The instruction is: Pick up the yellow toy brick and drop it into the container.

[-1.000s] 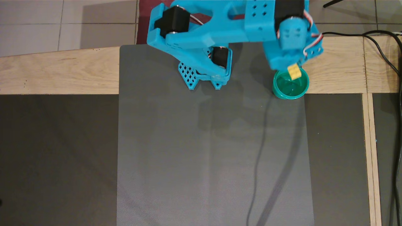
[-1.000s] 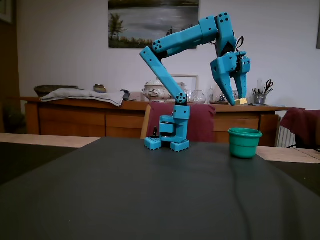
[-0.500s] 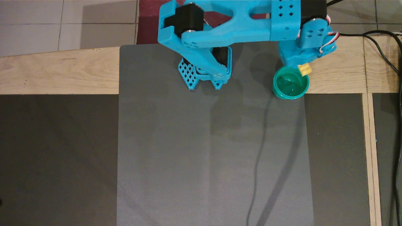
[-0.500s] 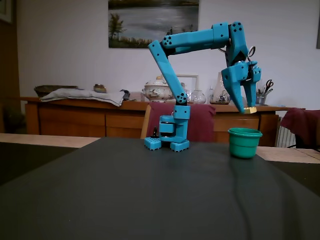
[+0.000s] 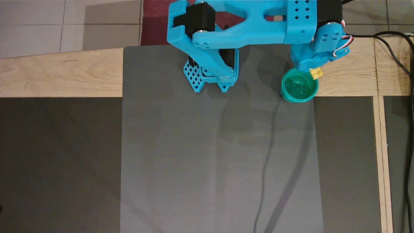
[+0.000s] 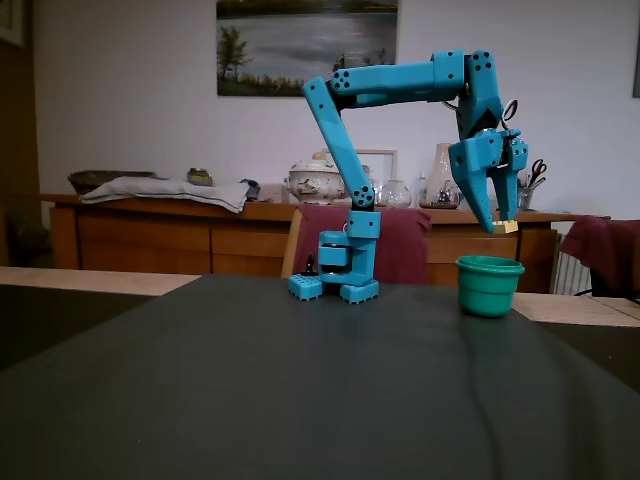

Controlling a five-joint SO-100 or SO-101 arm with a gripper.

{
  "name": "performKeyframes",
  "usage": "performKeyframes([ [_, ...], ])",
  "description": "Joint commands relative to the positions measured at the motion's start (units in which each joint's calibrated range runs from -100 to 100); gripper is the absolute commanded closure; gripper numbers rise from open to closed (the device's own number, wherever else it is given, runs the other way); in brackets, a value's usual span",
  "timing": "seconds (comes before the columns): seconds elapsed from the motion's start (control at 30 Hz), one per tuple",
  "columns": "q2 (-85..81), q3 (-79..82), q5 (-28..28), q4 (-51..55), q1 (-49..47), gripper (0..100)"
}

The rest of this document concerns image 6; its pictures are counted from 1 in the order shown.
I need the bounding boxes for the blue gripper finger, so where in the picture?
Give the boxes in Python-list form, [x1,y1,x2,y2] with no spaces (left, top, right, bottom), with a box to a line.
[492,167,525,224]
[452,167,497,234]

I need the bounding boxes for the dark shallow bowl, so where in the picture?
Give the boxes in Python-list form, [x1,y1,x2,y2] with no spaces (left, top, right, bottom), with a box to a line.
[67,169,157,196]

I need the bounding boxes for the red white black servo cable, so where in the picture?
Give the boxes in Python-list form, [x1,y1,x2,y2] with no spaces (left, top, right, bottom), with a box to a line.
[501,98,520,132]

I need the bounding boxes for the white radiator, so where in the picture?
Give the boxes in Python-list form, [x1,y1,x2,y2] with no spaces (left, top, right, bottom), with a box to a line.
[552,249,594,296]

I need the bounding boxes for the chair with burgundy cover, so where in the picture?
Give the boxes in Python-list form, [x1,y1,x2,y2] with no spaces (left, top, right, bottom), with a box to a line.
[280,203,432,286]
[559,214,640,304]

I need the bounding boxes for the framed wall picture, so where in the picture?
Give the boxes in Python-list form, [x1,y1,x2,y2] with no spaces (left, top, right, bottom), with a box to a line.
[0,0,26,49]

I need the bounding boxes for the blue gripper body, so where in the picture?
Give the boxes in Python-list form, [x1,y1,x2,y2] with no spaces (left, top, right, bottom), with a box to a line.
[448,128,530,176]

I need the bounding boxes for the grey table mat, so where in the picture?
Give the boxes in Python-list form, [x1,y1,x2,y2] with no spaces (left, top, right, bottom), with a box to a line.
[0,273,640,480]

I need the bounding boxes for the black handled scissors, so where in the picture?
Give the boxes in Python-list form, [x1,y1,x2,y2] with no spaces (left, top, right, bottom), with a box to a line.
[527,158,548,190]

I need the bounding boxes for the landscape painting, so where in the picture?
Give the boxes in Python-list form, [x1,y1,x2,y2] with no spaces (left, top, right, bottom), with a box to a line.
[215,0,400,98]

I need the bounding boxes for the round glass vase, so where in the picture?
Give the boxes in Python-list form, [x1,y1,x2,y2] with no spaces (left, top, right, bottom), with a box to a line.
[380,178,414,209]

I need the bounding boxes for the folded grey cloth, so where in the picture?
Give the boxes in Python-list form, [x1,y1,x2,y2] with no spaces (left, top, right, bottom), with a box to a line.
[79,175,261,215]

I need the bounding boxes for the white painted soup tureen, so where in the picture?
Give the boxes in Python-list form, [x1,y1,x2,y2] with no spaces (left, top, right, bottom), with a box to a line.
[284,151,372,205]

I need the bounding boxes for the green plastic cup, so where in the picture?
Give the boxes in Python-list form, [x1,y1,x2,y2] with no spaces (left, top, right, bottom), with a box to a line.
[454,254,526,319]

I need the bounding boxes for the tall glass terrarium bottle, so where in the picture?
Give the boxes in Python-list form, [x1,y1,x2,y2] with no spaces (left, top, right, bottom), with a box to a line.
[418,142,464,210]

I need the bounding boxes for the wooden sideboard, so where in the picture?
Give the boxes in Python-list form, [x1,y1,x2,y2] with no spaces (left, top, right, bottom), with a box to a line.
[42,193,611,294]

